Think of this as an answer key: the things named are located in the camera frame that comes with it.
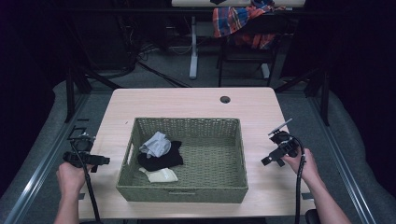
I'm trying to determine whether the cream cloth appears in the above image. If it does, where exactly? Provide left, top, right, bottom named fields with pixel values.
left=138, top=166, right=179, bottom=184

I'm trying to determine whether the grey cloth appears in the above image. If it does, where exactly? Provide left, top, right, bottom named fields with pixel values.
left=138, top=131, right=173, bottom=159

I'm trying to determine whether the black chair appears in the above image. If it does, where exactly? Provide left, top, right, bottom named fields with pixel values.
left=216, top=11, right=291, bottom=89

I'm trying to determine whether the black seat edge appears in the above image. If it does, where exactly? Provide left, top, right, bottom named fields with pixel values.
left=304, top=208, right=322, bottom=224

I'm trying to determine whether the black cloth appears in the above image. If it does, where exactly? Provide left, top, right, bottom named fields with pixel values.
left=136, top=140, right=185, bottom=173

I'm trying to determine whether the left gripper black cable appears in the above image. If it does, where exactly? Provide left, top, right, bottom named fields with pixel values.
left=70, top=141, right=102, bottom=223

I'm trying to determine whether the person's left hand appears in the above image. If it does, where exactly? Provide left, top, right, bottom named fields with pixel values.
left=55, top=161, right=94, bottom=201

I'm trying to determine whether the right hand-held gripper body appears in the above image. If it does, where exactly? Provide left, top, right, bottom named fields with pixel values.
left=268, top=118, right=302, bottom=159

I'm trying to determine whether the aluminium floor rail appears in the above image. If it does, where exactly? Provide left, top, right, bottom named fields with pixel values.
left=2, top=92, right=92, bottom=224
left=308, top=94, right=378, bottom=224

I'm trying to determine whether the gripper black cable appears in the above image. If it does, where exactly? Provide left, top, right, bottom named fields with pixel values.
left=70, top=141, right=102, bottom=223
left=289, top=135, right=307, bottom=224

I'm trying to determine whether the person's right hand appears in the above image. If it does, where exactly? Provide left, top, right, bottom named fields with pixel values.
left=281, top=147, right=320, bottom=185

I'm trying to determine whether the black floor cable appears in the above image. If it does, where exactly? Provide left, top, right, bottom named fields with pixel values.
left=135, top=60, right=191, bottom=89

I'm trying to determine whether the black metal stand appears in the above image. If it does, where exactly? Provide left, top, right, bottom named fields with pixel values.
left=64, top=63, right=123, bottom=124
left=274, top=65, right=332, bottom=127

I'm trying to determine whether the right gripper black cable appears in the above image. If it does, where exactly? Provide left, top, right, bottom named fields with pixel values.
left=289, top=135, right=307, bottom=224

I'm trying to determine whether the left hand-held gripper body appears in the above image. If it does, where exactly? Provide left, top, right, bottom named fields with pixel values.
left=63, top=125, right=96, bottom=169

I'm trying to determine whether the green woven basket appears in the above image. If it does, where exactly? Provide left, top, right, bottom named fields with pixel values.
left=116, top=117, right=249, bottom=204

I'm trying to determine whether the plaid cloth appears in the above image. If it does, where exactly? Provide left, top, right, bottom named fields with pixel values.
left=212, top=0, right=286, bottom=49

